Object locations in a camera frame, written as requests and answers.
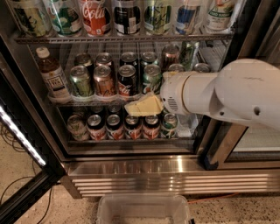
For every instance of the green can back row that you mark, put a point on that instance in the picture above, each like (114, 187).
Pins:
(148, 58)

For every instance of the zero sugar bottle top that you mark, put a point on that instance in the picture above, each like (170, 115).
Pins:
(219, 15)

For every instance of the orange can back row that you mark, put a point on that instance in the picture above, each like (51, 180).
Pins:
(104, 59)

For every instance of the red cola bottle top shelf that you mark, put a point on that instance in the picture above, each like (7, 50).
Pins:
(95, 17)

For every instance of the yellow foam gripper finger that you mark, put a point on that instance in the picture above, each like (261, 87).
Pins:
(167, 75)
(148, 105)

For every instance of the closed right fridge door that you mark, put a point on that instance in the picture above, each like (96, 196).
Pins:
(256, 36)

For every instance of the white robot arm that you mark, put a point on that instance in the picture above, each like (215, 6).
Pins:
(245, 91)

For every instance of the red-brown can back row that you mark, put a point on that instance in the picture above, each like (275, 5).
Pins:
(169, 56)

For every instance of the clear plastic bin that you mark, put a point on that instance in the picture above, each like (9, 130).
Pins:
(143, 208)

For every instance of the black label bottle top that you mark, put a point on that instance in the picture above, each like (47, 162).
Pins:
(127, 17)

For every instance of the black cola can front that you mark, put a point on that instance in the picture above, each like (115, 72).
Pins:
(127, 80)

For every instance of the orange soda can front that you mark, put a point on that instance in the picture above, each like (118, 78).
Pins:
(104, 82)

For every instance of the open fridge door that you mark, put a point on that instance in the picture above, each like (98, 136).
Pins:
(25, 173)

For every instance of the yellow green bottle top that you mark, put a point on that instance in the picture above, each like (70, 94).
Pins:
(157, 16)

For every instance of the green can row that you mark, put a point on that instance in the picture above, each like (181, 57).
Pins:
(148, 58)
(168, 126)

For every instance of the green tall can back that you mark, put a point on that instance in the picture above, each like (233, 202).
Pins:
(188, 52)

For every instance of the green can bottom row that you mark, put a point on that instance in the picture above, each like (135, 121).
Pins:
(168, 126)

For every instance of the pale can bottom left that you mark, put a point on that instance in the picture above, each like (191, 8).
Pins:
(77, 128)

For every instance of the olive bottle top left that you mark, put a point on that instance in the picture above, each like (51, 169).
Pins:
(32, 17)

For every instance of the steel fridge cabinet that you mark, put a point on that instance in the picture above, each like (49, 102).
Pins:
(122, 166)

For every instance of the black can back row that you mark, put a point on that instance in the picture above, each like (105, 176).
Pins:
(129, 58)

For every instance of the clear water bottle bottom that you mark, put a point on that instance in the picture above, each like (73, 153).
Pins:
(187, 124)

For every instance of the dark can back left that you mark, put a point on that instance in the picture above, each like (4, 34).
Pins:
(84, 59)

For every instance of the green 7up can front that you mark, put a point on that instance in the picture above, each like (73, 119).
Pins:
(152, 79)

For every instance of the green bottle top shelf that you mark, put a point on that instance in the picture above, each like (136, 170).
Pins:
(64, 17)

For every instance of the brown tea bottle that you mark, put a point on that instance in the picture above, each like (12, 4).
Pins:
(53, 75)

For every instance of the blue bottle top shelf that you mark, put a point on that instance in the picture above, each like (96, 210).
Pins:
(186, 15)

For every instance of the green can front right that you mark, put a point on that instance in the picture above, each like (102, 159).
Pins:
(202, 68)

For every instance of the green can front left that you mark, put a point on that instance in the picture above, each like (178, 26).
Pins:
(81, 81)

